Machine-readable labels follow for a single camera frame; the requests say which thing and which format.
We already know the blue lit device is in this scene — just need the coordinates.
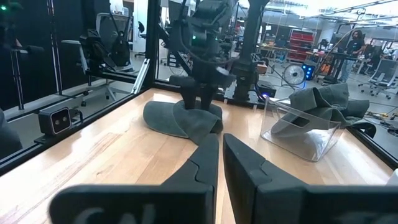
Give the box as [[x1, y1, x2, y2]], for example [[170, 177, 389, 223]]
[[302, 62, 317, 81]]

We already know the black backpack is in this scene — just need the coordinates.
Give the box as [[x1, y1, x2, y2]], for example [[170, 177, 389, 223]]
[[110, 30, 131, 68]]

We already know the black upright frame post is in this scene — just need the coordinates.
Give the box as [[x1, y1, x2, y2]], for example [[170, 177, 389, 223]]
[[145, 0, 162, 88]]

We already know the clear plastic bin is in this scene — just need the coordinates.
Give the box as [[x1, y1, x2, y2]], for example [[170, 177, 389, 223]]
[[260, 95, 346, 162]]

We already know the small black table camera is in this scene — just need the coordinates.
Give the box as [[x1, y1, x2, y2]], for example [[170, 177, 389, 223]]
[[38, 106, 73, 136]]

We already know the red storage shelf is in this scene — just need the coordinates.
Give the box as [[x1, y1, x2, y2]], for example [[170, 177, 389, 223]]
[[287, 29, 315, 62]]

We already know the round floor fan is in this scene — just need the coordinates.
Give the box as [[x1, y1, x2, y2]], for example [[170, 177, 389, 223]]
[[282, 63, 307, 87]]

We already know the black desk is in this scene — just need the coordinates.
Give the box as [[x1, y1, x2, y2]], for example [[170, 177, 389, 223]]
[[322, 51, 360, 85]]

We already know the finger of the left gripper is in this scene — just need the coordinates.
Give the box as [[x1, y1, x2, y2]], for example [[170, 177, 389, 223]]
[[200, 85, 218, 112], [180, 85, 197, 110]]

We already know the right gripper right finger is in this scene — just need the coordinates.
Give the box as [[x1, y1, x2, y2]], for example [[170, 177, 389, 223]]
[[223, 133, 398, 224]]

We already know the silver metal bracket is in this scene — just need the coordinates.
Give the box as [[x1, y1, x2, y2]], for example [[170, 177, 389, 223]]
[[131, 58, 150, 95]]

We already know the dark green baseball cap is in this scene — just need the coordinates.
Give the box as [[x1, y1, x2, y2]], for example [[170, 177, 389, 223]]
[[270, 107, 377, 139], [142, 99, 224, 146], [288, 82, 371, 127]]

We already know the grey office chair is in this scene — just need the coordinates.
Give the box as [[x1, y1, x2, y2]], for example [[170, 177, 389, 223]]
[[358, 58, 398, 100], [61, 12, 135, 103]]

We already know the black stand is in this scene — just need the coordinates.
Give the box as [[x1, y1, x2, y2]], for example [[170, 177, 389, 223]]
[[10, 45, 45, 111]]

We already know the person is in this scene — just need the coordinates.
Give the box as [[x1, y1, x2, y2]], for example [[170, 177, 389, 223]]
[[338, 29, 366, 83]]

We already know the black frame rail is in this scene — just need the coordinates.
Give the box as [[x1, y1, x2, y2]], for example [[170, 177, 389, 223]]
[[154, 77, 264, 108], [0, 86, 150, 177], [345, 124, 398, 170]]

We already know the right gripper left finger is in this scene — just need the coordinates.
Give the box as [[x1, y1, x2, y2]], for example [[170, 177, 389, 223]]
[[49, 133, 220, 224]]

